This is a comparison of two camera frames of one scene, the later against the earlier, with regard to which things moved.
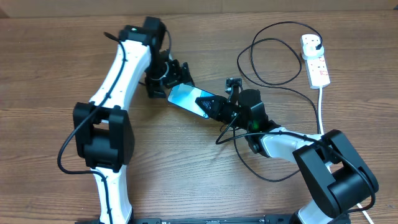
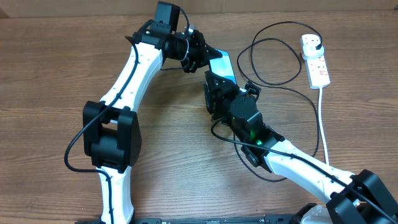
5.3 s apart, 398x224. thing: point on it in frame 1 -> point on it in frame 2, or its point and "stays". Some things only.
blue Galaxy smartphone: x=184 y=95 -> x=222 y=65
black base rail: x=205 y=220 stays
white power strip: x=317 y=72 stays
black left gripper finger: x=186 y=76 -> x=210 y=53
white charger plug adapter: x=310 y=50 stays
